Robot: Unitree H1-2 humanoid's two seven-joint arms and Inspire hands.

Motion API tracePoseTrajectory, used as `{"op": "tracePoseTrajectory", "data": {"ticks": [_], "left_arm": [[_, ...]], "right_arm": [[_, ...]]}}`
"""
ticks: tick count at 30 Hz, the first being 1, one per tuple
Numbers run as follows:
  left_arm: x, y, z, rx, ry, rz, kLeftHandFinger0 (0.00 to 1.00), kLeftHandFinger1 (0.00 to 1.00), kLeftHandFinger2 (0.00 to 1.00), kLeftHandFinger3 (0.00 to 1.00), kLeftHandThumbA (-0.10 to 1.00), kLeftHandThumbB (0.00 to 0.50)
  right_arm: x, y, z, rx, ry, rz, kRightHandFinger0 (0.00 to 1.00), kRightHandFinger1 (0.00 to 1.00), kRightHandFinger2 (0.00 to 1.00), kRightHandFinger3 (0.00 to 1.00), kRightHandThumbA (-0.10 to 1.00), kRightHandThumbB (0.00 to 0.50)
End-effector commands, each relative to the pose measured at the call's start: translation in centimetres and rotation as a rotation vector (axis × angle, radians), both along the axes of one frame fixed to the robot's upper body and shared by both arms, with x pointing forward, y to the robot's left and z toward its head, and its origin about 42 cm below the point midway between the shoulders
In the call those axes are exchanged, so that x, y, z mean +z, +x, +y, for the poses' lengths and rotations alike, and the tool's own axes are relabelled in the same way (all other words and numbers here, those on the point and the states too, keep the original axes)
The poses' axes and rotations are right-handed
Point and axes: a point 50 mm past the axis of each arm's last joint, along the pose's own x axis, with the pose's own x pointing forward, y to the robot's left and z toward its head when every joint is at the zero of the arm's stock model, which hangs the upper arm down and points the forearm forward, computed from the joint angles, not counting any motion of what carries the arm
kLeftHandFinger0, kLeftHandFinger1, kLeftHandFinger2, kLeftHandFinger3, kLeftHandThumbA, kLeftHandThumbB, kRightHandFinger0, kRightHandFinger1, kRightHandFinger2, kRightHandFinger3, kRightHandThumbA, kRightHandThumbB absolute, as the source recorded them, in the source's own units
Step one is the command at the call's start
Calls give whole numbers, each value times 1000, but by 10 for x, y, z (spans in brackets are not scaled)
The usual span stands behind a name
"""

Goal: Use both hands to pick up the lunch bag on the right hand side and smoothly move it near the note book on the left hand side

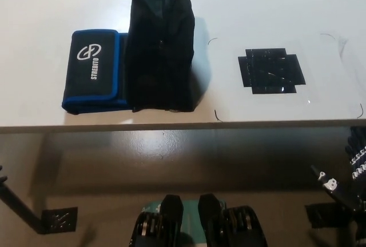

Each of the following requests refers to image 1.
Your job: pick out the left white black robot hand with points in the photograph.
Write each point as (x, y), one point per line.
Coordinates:
(2, 175)

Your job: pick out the black metal table leg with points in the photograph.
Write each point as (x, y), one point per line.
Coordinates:
(20, 207)

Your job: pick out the dark teal black lunch bag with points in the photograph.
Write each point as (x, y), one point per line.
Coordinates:
(163, 58)

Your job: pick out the clear plastic film sheet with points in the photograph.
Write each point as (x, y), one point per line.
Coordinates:
(223, 87)

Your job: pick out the black tape cross patch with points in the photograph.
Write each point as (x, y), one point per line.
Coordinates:
(271, 71)

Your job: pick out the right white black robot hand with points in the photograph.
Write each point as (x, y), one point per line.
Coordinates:
(357, 184)

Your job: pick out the black blue Strebito notebook pouch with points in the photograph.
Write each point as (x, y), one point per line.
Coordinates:
(94, 69)

